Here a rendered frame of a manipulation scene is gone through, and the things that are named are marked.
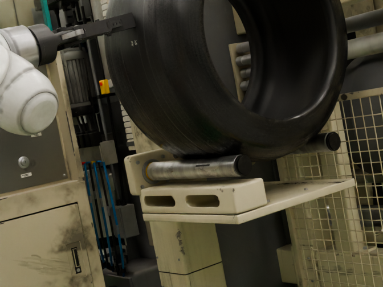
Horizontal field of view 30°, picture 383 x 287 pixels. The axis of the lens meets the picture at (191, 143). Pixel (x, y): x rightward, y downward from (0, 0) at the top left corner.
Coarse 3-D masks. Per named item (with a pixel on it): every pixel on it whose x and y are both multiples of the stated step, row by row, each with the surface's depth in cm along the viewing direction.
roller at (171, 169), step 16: (176, 160) 166; (192, 160) 160; (208, 160) 154; (224, 160) 150; (240, 160) 146; (160, 176) 169; (176, 176) 164; (192, 176) 159; (208, 176) 155; (224, 176) 151; (240, 176) 148
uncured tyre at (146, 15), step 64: (128, 0) 149; (192, 0) 141; (256, 0) 186; (320, 0) 166; (128, 64) 149; (192, 64) 140; (256, 64) 186; (320, 64) 177; (192, 128) 146; (256, 128) 149; (320, 128) 164
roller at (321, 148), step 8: (320, 136) 165; (328, 136) 163; (336, 136) 164; (312, 144) 166; (320, 144) 165; (328, 144) 163; (336, 144) 164; (296, 152) 172; (304, 152) 170; (312, 152) 169
